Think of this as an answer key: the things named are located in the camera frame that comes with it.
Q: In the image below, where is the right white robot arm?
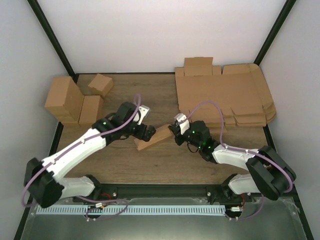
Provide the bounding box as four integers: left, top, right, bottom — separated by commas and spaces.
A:
168, 120, 297, 202

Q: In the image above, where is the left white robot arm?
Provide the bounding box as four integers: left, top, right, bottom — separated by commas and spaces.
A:
24, 102, 156, 208

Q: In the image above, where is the small tilted cardboard box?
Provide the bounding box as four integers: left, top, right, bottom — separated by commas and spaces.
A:
88, 73, 114, 99

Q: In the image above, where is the tall folded cardboard box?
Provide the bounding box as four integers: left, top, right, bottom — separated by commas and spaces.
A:
44, 76, 84, 127

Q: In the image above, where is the stack of flat cardboard blanks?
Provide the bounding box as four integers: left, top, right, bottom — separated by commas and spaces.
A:
175, 57, 276, 128

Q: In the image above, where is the clear plastic sheet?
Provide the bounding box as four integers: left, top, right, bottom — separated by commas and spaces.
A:
21, 198, 309, 240

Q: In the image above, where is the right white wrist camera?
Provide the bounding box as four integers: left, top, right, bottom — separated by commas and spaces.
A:
174, 113, 190, 135

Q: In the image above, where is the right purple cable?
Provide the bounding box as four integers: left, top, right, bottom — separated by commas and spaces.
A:
186, 100, 294, 222

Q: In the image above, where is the light blue slotted cable duct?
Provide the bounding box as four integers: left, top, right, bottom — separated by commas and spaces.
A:
36, 205, 226, 216

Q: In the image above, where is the black aluminium frame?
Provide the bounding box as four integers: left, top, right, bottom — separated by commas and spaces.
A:
14, 0, 314, 240

